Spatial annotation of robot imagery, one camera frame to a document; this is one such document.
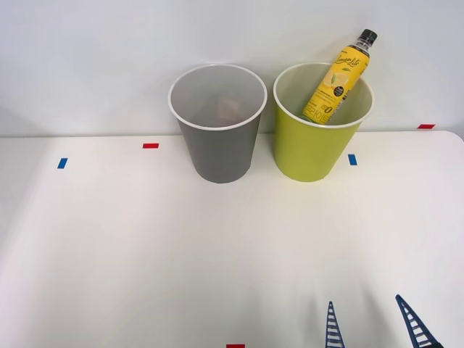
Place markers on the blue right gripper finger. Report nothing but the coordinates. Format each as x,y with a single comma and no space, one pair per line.
415,324
334,330

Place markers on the yellow bottle with black cap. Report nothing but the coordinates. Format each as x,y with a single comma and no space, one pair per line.
335,83

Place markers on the yellow-green plastic waste bin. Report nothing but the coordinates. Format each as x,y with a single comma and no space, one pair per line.
308,152

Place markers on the grey plastic waste bin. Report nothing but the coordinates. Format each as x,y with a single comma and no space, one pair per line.
221,152

